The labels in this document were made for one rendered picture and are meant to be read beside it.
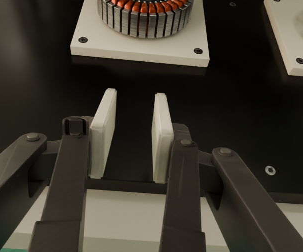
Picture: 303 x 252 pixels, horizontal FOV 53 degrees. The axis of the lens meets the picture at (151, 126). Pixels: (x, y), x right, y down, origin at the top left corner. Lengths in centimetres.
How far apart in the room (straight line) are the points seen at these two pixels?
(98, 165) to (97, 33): 22
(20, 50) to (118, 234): 22
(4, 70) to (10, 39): 5
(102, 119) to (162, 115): 3
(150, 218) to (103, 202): 4
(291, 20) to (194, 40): 14
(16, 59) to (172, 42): 17
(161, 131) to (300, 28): 32
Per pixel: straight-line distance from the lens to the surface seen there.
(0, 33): 39
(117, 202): 27
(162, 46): 34
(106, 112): 17
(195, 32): 37
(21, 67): 34
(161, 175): 16
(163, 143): 15
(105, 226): 26
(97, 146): 15
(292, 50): 40
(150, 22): 33
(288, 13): 46
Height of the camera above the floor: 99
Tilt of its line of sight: 53 degrees down
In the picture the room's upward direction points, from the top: 9 degrees clockwise
